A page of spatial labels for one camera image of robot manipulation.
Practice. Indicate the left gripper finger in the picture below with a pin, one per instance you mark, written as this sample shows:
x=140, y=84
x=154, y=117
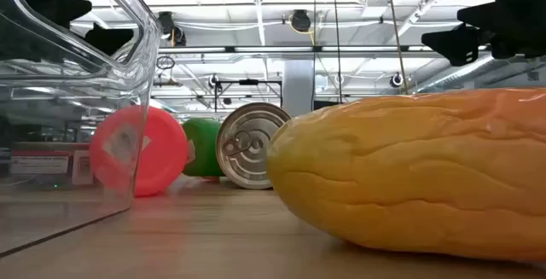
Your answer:
x=108, y=40
x=51, y=1

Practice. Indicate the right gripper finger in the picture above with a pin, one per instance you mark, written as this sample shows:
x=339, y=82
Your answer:
x=458, y=44
x=520, y=6

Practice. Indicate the red squeeze bottle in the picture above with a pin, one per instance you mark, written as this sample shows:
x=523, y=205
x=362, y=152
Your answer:
x=164, y=151

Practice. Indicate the green squeeze bottle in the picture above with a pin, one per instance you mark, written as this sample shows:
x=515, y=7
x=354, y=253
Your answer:
x=202, y=147

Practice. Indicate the yellow toy fruit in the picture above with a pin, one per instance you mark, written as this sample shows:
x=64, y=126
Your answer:
x=405, y=176

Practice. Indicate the silver tin can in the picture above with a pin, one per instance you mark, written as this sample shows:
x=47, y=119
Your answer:
x=247, y=151

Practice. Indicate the ceiling strip light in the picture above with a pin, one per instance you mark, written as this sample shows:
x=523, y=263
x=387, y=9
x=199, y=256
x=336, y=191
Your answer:
x=273, y=49

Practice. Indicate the clear plastic bin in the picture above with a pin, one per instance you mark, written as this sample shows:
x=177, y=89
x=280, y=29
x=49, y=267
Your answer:
x=42, y=228

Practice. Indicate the silver ventilation duct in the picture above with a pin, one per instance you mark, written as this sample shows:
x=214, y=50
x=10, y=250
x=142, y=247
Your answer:
x=469, y=72

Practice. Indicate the black overhead frame rig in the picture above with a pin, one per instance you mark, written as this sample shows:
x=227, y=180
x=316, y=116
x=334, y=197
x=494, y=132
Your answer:
x=248, y=82

